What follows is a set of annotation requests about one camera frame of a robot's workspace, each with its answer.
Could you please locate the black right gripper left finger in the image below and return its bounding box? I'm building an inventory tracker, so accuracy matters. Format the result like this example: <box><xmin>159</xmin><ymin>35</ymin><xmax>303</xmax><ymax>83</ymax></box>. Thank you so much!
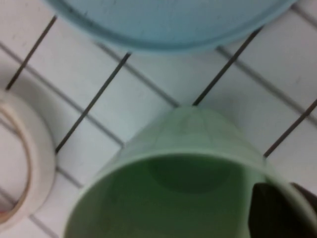
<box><xmin>249</xmin><ymin>182</ymin><xmax>315</xmax><ymax>238</ymax></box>

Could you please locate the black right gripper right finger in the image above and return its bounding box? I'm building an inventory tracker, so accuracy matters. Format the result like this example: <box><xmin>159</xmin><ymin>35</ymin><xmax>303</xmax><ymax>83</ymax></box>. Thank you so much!
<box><xmin>289</xmin><ymin>182</ymin><xmax>317</xmax><ymax>218</ymax></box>

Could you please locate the green plastic cup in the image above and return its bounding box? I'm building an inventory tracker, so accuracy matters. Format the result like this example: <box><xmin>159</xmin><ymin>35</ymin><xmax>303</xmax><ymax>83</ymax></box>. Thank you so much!
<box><xmin>61</xmin><ymin>106</ymin><xmax>317</xmax><ymax>238</ymax></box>

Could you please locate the blue cup stand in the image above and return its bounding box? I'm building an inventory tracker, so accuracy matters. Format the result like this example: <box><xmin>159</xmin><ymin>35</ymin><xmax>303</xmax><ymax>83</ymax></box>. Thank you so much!
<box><xmin>42</xmin><ymin>0</ymin><xmax>302</xmax><ymax>54</ymax></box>

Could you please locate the white tape roll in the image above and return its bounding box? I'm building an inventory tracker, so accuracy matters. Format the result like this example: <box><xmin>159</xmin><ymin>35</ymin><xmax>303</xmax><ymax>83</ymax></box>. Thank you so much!
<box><xmin>0</xmin><ymin>90</ymin><xmax>55</xmax><ymax>226</ymax></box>

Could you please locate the grid-pattern tablecloth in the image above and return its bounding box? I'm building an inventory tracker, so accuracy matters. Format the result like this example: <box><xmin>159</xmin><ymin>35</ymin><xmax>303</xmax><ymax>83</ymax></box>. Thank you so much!
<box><xmin>0</xmin><ymin>0</ymin><xmax>317</xmax><ymax>238</ymax></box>

